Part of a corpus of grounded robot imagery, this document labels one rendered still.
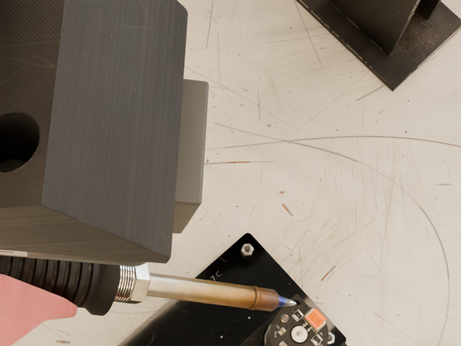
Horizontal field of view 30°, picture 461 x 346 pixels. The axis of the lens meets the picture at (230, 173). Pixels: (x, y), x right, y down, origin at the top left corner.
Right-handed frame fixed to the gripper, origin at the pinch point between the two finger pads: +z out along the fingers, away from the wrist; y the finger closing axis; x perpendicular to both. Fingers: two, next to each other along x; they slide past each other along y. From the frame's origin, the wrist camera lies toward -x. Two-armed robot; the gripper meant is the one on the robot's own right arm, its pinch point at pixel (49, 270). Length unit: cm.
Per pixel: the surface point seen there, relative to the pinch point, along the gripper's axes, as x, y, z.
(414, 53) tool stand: -7.1, 15.6, 20.3
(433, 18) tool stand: -8.0, 17.8, 20.8
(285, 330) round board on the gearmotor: -3.4, -0.4, 12.0
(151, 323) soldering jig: 4.2, 0.2, 13.9
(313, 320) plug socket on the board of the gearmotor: -4.7, 0.0, 11.9
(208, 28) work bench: 3.1, 16.4, 15.6
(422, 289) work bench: -7.3, 2.8, 20.9
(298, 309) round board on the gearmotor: -3.9, 0.5, 12.2
